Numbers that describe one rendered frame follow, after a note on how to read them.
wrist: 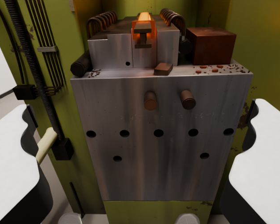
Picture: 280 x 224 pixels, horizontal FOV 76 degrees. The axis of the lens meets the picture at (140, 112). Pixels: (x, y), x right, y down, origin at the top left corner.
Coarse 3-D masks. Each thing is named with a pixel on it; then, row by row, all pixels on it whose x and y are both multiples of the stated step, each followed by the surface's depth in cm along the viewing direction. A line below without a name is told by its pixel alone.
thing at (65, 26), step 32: (0, 0) 48; (32, 0) 48; (64, 0) 47; (96, 0) 69; (0, 32) 52; (32, 32) 52; (64, 32) 52; (64, 64) 57; (64, 96) 63; (64, 128) 71; (64, 160) 81; (96, 192) 93
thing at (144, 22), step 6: (144, 12) 63; (144, 18) 46; (132, 24) 36; (138, 24) 33; (144, 24) 32; (150, 24) 32; (132, 30) 37; (138, 30) 28; (144, 30) 28; (150, 30) 28; (138, 36) 36; (144, 36) 29; (150, 36) 35; (138, 42) 31; (144, 42) 29; (150, 42) 31
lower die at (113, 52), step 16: (128, 16) 73; (112, 32) 40; (128, 32) 39; (160, 32) 38; (176, 32) 38; (96, 48) 40; (112, 48) 40; (128, 48) 40; (144, 48) 40; (160, 48) 40; (176, 48) 40; (96, 64) 42; (112, 64) 42; (144, 64) 42; (176, 64) 42
